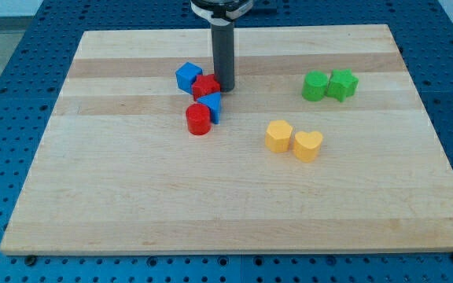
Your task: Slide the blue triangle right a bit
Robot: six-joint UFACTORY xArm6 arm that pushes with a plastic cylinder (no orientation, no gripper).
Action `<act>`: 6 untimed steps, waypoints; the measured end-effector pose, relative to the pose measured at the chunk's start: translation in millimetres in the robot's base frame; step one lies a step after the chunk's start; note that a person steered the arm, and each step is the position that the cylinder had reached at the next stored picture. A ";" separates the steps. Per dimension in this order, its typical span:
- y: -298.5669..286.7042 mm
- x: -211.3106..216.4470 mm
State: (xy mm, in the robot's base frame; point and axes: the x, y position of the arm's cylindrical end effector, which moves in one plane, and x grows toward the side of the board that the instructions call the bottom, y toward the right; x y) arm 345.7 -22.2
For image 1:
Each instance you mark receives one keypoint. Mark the blue triangle block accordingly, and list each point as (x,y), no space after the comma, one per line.
(214,103)

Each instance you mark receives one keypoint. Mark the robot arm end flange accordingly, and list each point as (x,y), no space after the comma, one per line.
(228,10)

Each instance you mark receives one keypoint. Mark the green star block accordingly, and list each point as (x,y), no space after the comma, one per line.
(342,84)

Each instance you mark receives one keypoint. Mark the yellow heart block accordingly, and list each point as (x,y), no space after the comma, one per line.
(306,145)

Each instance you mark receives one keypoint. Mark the red cylinder block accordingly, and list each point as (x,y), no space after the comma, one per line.
(198,119)

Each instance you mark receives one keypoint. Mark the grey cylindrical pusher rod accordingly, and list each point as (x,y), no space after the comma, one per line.
(223,56)

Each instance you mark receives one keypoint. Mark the blue cube block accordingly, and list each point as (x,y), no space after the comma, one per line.
(186,76)

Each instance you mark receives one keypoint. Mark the green cylinder block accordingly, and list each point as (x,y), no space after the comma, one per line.
(314,86)

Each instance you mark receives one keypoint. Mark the red star block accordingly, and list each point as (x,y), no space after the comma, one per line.
(204,85)

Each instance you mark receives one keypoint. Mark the yellow hexagon block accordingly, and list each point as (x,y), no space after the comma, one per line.
(278,134)

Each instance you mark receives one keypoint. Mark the light wooden board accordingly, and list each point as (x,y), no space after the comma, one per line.
(118,173)

